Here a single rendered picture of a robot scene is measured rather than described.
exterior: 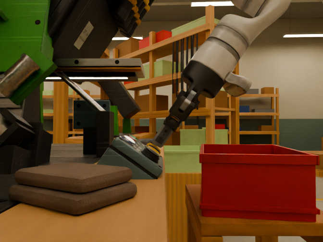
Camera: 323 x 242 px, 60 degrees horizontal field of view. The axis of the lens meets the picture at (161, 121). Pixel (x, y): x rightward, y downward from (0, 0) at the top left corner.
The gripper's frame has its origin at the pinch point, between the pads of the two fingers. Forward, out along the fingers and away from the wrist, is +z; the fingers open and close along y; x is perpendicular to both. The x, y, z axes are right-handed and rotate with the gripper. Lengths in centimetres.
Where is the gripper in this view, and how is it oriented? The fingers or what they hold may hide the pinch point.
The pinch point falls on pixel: (162, 136)
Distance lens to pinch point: 50.6
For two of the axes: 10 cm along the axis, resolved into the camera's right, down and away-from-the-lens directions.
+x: 8.2, 5.7, -0.1
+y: 0.0, -0.2, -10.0
